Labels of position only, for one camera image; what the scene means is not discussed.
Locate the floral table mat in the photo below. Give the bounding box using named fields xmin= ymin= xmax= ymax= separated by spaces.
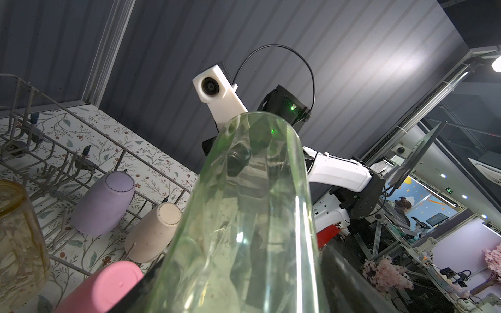
xmin=1 ymin=105 xmax=198 ymax=312

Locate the yellow transparent cup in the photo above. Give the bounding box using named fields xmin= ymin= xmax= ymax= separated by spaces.
xmin=1 ymin=179 xmax=50 ymax=312

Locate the beige plastic cup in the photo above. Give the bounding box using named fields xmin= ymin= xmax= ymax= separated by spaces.
xmin=125 ymin=203 xmax=182 ymax=263

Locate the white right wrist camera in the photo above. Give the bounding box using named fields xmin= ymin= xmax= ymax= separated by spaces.
xmin=193 ymin=65 xmax=248 ymax=130

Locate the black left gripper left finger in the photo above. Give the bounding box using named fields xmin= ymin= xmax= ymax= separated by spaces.
xmin=109 ymin=259 xmax=163 ymax=313

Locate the grey wire dish rack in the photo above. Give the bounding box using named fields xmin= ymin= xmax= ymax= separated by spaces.
xmin=1 ymin=74 xmax=197 ymax=282

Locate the green transparent cup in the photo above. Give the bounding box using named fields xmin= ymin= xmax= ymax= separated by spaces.
xmin=144 ymin=112 xmax=329 ymax=312

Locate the lilac plastic cup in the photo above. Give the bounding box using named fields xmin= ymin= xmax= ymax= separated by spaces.
xmin=71 ymin=171 xmax=135 ymax=236

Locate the pink plastic cup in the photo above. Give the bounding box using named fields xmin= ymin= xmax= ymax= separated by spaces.
xmin=56 ymin=261 xmax=144 ymax=313

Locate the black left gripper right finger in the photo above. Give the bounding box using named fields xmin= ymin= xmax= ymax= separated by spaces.
xmin=320 ymin=245 xmax=397 ymax=313

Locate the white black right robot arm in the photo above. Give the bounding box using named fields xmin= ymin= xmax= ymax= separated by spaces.
xmin=194 ymin=78 xmax=384 ymax=234

